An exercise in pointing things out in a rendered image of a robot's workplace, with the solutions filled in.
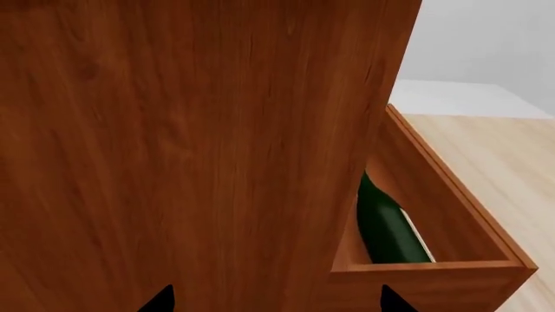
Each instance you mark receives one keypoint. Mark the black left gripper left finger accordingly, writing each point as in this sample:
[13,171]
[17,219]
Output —
[162,302]

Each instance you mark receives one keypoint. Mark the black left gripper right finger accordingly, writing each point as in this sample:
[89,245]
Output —
[393,302]

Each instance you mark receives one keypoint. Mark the green wine bottle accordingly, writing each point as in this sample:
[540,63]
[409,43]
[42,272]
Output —
[383,227]

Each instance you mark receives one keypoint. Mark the brown wooden cabinet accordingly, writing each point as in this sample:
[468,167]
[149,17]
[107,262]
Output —
[186,143]

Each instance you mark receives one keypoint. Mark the brown wooden cabinet drawer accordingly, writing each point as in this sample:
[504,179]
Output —
[438,234]

